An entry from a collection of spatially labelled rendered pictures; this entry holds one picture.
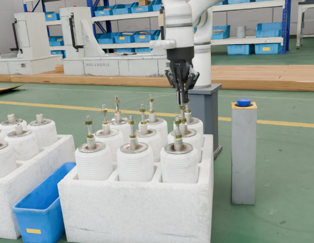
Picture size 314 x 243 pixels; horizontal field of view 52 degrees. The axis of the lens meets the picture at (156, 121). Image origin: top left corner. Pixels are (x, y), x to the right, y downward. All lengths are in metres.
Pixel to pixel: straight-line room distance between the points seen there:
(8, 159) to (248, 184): 0.71
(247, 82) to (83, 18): 1.98
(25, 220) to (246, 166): 0.64
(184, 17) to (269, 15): 8.33
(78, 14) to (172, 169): 3.09
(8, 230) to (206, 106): 0.82
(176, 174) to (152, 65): 2.36
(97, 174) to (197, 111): 0.59
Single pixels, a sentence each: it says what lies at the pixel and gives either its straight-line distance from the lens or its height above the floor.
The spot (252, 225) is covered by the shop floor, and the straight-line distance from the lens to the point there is 0.98.
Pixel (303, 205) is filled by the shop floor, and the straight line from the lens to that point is 1.11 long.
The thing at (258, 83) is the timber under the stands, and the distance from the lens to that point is 2.71.
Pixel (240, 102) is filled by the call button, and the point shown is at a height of 0.33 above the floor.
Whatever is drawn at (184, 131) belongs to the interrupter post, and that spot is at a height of 0.26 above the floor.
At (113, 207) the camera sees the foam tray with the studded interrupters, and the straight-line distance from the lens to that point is 0.85.
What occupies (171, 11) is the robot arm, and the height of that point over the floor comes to 0.59.
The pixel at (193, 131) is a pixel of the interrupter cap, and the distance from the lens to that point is 0.93.
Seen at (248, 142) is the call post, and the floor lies 0.21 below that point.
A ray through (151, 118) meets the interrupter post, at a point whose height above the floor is 0.26.
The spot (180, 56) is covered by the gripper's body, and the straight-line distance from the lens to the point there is 0.85.
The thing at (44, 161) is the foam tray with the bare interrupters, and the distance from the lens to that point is 1.10.
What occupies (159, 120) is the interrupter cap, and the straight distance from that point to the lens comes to 1.06.
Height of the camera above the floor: 0.56
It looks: 17 degrees down
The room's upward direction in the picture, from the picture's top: 4 degrees counter-clockwise
